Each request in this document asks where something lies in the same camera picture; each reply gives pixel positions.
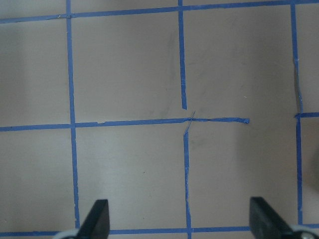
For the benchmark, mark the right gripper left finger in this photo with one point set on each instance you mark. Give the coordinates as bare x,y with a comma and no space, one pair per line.
97,223

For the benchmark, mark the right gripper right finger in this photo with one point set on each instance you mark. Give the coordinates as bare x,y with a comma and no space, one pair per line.
265,222

